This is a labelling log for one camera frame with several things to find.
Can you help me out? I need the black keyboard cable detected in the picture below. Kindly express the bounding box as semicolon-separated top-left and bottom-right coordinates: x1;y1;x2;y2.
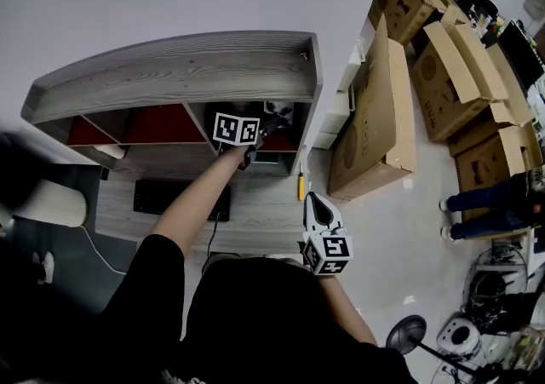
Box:
206;211;221;260

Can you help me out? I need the person's right forearm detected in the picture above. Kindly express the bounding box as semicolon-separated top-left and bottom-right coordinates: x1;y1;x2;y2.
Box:
317;272;379;347

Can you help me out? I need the person's left forearm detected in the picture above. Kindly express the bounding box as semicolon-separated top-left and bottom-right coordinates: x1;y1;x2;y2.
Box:
151;145;252;258

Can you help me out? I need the large flat cardboard box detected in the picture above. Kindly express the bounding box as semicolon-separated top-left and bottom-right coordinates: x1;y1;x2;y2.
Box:
326;13;417;203

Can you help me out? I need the wire fan guard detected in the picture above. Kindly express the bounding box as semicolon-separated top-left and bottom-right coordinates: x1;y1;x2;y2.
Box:
462;244;530;326

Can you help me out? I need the white paper roll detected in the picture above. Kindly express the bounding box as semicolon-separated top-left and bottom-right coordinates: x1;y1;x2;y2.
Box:
99;144;127;160

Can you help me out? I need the black round fan base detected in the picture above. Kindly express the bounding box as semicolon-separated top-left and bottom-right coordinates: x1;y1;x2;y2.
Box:
385;314;428;357

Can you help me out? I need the open cardboard box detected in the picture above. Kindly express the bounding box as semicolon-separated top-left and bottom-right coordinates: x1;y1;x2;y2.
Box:
410;20;511;143

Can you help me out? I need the black keyboard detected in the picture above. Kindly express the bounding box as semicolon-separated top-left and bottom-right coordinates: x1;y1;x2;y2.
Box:
132;178;232;223

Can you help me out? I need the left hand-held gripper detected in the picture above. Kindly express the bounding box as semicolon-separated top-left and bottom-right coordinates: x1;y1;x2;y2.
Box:
211;111;285;171

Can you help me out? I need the low cardboard box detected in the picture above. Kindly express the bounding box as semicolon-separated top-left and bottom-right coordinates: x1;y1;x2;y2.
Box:
446;121;544;194

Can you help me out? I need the grey wooden shelf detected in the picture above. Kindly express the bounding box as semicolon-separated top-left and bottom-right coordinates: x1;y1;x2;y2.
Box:
20;30;324;177

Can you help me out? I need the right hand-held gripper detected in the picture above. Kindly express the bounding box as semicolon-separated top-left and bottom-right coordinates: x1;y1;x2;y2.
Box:
301;191;354;277

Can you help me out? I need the white cylindrical lamp shade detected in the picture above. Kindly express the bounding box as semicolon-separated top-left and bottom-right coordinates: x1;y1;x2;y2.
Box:
11;179;89;229

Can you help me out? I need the closed printed cardboard box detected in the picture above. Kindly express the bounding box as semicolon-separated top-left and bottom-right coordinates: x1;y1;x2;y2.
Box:
367;0;447;48

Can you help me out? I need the white round appliance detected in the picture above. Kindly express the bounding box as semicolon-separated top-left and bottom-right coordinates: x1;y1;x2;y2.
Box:
437;317;483;354

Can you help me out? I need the white cable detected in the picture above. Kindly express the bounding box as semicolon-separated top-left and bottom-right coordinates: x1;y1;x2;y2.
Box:
82;225;129;276

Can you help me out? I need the person's black shirt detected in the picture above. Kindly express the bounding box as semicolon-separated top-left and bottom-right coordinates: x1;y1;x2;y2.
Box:
0;233;421;384

